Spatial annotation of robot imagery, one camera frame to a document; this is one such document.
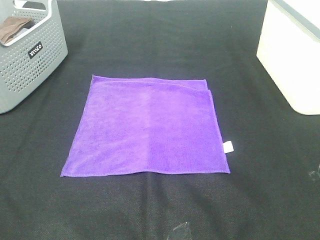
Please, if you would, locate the clear tape piece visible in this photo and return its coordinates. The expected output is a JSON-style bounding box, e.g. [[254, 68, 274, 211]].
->
[[308, 165, 320, 182], [166, 222, 192, 240]]

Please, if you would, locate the black table cloth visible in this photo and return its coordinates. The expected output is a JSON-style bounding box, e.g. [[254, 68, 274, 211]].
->
[[0, 0, 320, 240]]

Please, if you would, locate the clear tape piece bottom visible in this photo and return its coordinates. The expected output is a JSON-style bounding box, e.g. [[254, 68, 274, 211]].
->
[[166, 222, 192, 240]]

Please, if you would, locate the white plastic bin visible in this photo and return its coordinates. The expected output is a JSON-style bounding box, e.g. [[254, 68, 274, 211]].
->
[[256, 0, 320, 115]]

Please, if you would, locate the brown folded towel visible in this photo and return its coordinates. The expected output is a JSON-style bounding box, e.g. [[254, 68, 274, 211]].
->
[[0, 16, 33, 45]]

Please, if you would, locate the purple microfiber towel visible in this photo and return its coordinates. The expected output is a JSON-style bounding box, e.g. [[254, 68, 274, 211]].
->
[[61, 75, 230, 177]]

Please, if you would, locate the grey perforated plastic basket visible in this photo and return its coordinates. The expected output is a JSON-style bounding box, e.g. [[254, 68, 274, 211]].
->
[[0, 0, 68, 114]]

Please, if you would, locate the clear tape piece right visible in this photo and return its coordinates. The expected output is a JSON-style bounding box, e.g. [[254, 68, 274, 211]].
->
[[308, 165, 320, 182]]

